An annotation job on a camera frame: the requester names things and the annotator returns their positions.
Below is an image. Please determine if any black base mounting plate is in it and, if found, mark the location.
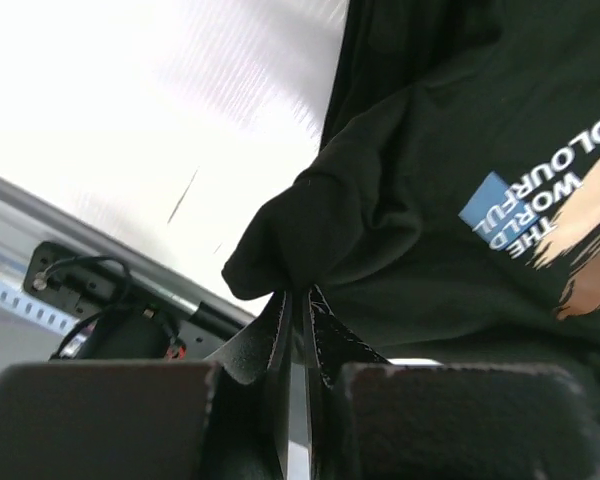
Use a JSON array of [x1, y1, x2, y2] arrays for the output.
[[23, 241, 243, 360]]

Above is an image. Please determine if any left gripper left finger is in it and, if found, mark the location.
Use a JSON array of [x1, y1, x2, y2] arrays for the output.
[[0, 293, 292, 479]]

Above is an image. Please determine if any left white cable duct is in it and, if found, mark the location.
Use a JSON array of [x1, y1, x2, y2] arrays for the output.
[[0, 281, 77, 335]]

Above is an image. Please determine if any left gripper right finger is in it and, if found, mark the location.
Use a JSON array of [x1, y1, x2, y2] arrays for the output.
[[302, 289, 600, 479]]

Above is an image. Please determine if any black t shirt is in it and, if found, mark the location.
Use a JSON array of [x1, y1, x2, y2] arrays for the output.
[[222, 1, 600, 424]]

